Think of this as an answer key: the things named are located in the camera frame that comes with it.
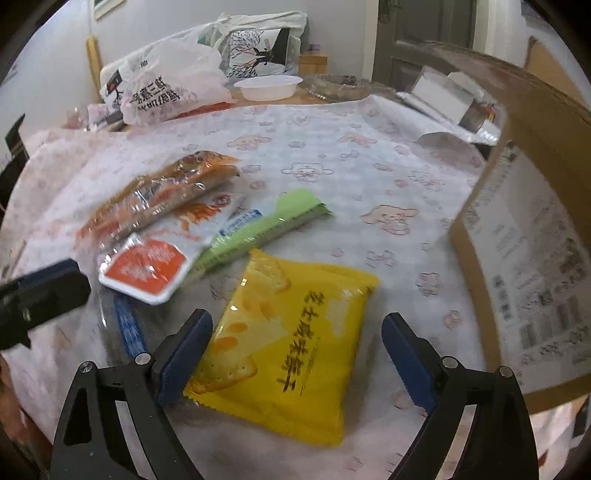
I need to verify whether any small brown paper bag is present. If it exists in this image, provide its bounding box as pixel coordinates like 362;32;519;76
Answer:
298;53;329;77

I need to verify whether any translucent printed plastic bag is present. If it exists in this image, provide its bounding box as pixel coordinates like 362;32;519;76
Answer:
121;36;236;125

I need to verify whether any blue and grey snack packet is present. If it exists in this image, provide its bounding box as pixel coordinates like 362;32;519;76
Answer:
104;293;160;370

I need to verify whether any green wafer packet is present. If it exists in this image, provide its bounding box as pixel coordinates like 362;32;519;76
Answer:
187;188;332;278

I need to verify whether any white tissue box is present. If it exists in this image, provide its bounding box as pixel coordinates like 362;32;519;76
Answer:
409;65;485;125

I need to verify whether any white bag with black print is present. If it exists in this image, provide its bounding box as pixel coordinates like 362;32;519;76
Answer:
99;58;139;117

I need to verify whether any tree print tote bag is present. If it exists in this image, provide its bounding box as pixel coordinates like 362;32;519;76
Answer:
198;11;308;79

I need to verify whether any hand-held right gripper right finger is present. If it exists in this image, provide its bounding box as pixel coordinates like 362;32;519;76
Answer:
381;312;540;480

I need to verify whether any clear orange snack packet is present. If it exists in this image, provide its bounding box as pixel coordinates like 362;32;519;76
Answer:
76;150;242;252

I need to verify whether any wooden chair post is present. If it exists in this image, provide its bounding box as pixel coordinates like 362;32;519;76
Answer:
87;36;103;84

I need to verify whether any white and orange snack packet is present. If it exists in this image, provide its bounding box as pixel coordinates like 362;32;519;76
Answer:
97;189;252;305

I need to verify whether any pink plastic package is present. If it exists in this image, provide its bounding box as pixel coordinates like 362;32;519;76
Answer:
65;105;112;132

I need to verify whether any wall picture frame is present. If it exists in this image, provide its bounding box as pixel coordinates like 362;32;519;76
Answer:
92;0;127;21

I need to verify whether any brown panel door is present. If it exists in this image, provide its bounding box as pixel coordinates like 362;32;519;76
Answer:
372;0;478;86

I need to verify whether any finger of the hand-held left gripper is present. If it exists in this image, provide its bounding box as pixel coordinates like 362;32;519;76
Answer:
0;258;92;352

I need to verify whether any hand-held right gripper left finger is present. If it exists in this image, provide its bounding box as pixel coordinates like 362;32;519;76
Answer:
50;309;214;480

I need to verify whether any patterned white tablecloth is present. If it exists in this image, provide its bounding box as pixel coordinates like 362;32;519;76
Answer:
0;95;591;480

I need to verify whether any yellow cracker packet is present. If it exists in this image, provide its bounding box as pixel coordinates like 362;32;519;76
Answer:
184;248;380;448

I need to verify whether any large cardboard box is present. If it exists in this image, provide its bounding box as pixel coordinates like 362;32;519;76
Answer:
418;36;591;416

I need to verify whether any white plastic bowl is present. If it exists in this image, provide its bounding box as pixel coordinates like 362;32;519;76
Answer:
234;76;303;101

